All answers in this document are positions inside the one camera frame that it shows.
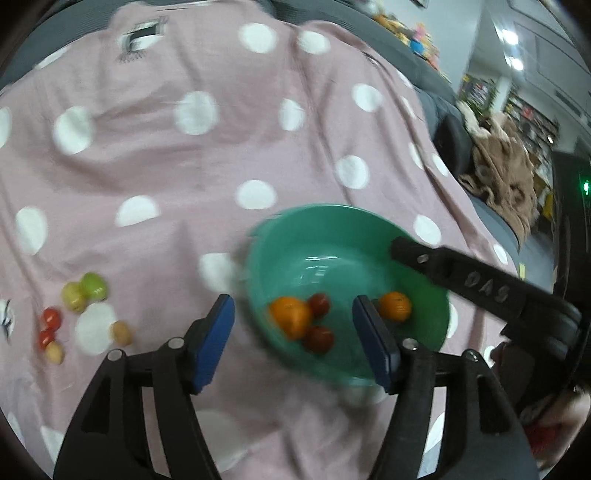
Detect green plastic bowl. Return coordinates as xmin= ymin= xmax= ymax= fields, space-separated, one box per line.
xmin=245 ymin=205 xmax=451 ymax=387

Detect green apple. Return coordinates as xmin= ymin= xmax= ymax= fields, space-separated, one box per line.
xmin=81 ymin=272 xmax=109 ymax=301

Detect brown fleece blanket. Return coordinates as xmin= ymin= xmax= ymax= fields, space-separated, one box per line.
xmin=457 ymin=104 xmax=539 ymax=245

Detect yellow-green apple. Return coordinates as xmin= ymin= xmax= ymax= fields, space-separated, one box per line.
xmin=62 ymin=282 xmax=88 ymax=313

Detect large orange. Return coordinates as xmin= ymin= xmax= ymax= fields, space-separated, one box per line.
xmin=269 ymin=296 xmax=313 ymax=341

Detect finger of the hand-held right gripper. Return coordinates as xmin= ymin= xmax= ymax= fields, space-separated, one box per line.
xmin=391 ymin=236 xmax=583 ymax=334

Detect pile of colourful toys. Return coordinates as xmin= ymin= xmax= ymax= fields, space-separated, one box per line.
xmin=372 ymin=11 xmax=446 ymax=70

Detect small orange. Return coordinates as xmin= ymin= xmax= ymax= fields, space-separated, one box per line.
xmin=379 ymin=292 xmax=413 ymax=322

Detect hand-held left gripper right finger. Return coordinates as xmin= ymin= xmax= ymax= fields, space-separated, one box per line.
xmin=352 ymin=295 xmax=539 ymax=480

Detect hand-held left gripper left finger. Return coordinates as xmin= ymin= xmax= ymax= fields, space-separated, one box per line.
xmin=53 ymin=294 xmax=235 ymax=480

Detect pink polka dot blanket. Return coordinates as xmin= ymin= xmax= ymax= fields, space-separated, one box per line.
xmin=0 ymin=0 xmax=525 ymax=480

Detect store shelves with goods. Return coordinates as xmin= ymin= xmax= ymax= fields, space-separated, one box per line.
xmin=457 ymin=74 xmax=559 ymax=176

